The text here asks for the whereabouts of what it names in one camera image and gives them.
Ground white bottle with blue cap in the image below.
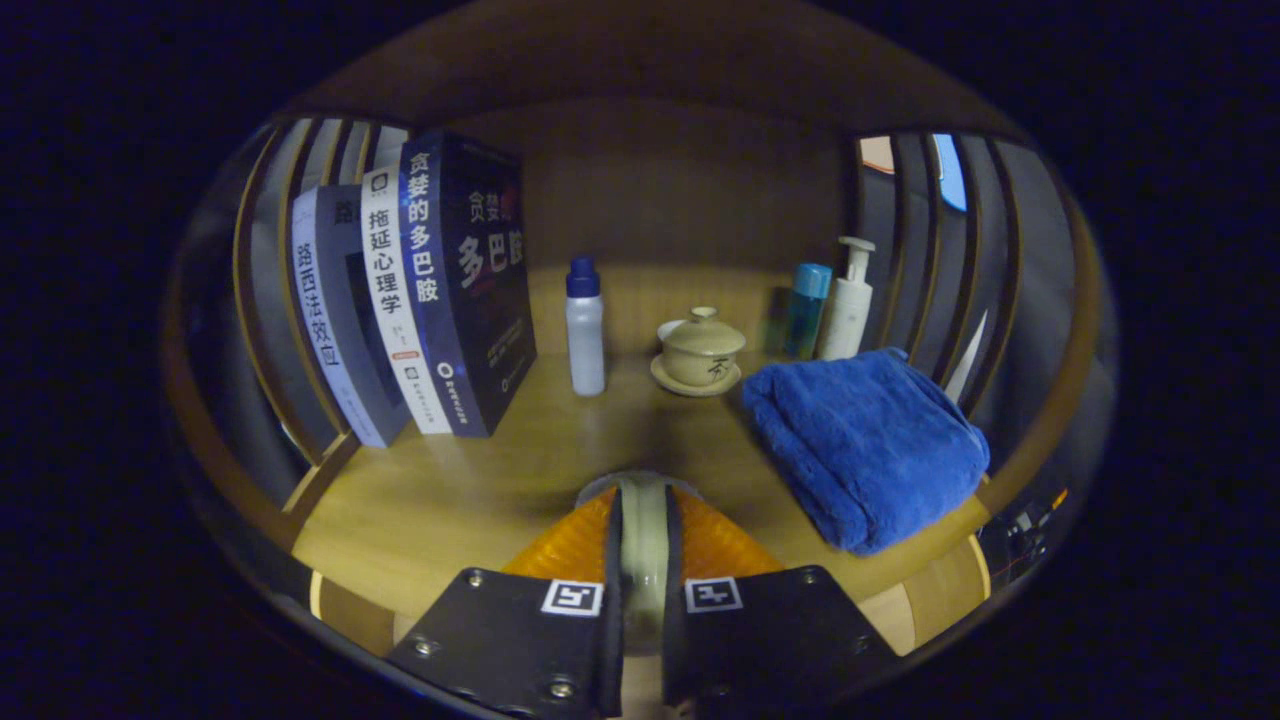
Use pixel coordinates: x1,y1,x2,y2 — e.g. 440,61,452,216
565,257,607,397

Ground cream item with grey base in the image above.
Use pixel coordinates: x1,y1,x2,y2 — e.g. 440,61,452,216
575,470,706,656

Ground beige lidded teacup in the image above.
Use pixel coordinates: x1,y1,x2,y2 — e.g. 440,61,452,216
650,306,747,398

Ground folded blue towel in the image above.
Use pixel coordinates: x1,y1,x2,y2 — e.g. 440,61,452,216
741,347,991,557

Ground wooden countertop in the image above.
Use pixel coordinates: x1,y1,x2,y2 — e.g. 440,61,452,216
290,265,991,656

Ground black device with orange tip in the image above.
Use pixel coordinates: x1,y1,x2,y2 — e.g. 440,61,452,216
985,487,1071,581

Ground white book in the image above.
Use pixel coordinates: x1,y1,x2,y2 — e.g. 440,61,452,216
360,165,456,436

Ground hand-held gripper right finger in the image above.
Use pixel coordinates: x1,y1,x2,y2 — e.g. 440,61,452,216
660,485,901,719

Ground white pump bottle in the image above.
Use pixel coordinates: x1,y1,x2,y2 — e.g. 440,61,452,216
818,236,877,361

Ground teal bottle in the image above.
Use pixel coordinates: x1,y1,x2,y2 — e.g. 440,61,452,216
783,263,833,361

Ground wooden cabinet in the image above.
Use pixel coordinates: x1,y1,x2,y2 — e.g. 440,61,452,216
160,0,1119,691

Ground light blue book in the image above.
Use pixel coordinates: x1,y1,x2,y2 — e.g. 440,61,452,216
290,185,411,449

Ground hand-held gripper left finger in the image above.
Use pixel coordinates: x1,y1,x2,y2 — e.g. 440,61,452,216
385,485,625,720

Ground dark blue book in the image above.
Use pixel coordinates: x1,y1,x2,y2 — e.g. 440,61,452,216
398,130,538,439

